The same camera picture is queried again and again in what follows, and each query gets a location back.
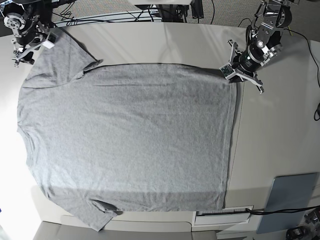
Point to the grey T-shirt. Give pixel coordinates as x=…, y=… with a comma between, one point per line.
x=102, y=140

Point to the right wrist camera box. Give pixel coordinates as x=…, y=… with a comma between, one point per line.
x=50, y=40

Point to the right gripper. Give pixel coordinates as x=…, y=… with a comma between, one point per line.
x=24, y=47

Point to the black device bottom right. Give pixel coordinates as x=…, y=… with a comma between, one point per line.
x=296, y=233

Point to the white table cable grommet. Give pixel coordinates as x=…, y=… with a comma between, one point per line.
x=224, y=217

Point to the grey-blue flat panel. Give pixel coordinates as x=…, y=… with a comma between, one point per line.
x=287, y=192

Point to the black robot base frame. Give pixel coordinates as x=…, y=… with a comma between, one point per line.
x=170, y=13

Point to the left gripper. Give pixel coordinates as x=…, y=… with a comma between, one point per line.
x=248, y=62

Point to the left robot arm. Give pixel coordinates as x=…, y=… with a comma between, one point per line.
x=262, y=42

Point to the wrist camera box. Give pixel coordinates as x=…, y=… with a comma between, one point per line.
x=50, y=40
x=227, y=71

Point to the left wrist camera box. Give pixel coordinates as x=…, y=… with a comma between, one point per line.
x=227, y=71

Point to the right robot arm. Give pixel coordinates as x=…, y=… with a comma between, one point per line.
x=30, y=23

